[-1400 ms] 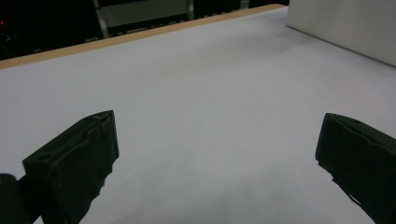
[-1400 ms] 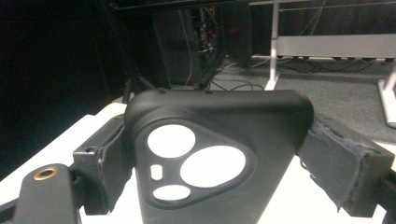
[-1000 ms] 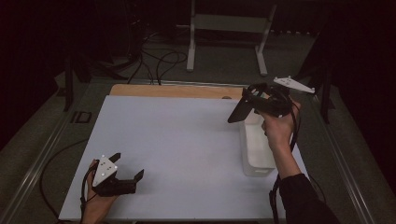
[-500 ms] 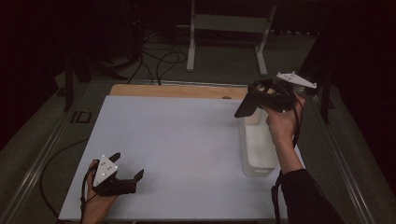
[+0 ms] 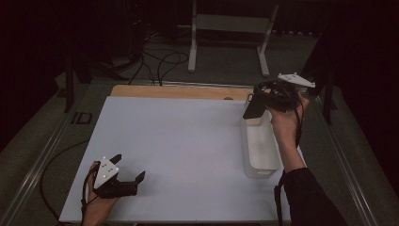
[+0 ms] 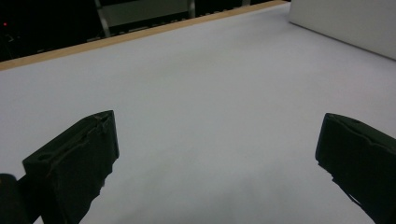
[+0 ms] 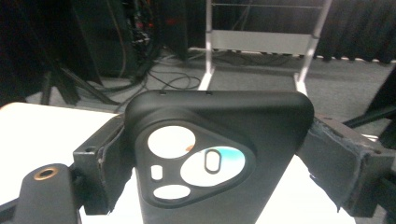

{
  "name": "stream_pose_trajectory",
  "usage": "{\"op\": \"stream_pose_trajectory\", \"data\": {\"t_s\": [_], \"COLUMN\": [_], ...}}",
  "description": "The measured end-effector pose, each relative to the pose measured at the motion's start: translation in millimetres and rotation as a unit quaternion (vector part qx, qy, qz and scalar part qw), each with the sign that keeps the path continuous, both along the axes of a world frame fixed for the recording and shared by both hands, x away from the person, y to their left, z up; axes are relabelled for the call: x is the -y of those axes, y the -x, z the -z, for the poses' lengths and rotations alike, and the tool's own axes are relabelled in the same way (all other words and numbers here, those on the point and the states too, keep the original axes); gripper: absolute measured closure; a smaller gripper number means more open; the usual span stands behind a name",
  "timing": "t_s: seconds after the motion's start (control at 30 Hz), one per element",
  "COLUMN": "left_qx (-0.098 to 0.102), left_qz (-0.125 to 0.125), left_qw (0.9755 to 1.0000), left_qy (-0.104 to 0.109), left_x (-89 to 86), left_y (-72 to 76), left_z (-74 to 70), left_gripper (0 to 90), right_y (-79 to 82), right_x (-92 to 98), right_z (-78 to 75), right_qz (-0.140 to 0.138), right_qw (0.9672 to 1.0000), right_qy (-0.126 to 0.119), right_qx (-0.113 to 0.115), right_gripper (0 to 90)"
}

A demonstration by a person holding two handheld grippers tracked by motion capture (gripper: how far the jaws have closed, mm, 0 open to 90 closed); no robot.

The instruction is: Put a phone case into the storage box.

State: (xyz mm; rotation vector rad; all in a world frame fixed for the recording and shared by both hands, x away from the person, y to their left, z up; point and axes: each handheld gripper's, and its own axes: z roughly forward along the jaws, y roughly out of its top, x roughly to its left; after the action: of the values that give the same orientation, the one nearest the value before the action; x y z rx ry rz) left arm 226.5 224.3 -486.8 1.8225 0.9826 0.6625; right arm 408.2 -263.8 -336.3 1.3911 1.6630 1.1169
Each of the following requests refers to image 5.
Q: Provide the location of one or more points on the metal floor rail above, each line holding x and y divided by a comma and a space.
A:
34, 171
348, 175

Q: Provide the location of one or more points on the person's right hand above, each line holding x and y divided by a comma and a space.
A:
288, 125

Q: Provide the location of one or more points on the person's left hand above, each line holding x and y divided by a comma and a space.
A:
97, 210

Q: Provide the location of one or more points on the black phone case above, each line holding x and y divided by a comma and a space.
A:
252, 109

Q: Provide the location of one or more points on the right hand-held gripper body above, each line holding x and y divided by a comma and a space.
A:
282, 95

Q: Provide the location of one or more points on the black floor bracket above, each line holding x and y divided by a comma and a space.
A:
73, 118

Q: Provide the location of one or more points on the grey metal stand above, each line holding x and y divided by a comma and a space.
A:
232, 23

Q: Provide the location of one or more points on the white plastic container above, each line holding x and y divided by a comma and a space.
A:
260, 150

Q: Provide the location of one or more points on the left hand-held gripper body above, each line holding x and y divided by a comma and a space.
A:
109, 188

